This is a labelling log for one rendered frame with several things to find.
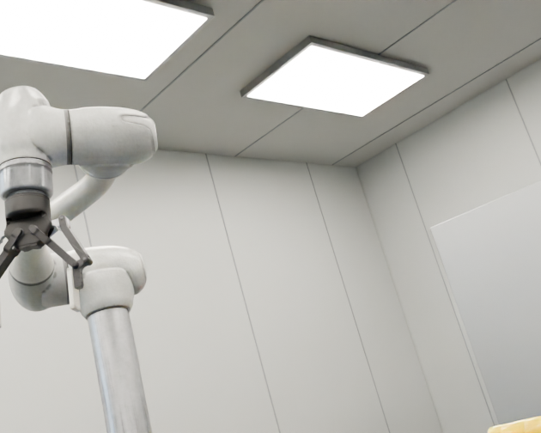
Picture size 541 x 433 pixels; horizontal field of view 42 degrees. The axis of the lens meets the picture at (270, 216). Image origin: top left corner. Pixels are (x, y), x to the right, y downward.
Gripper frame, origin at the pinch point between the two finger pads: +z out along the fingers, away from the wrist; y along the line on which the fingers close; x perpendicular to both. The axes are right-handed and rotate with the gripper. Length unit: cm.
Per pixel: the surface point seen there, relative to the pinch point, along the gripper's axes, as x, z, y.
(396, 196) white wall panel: -494, -178, -137
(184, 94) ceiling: -273, -196, 8
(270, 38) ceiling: -236, -199, -51
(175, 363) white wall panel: -333, -42, 49
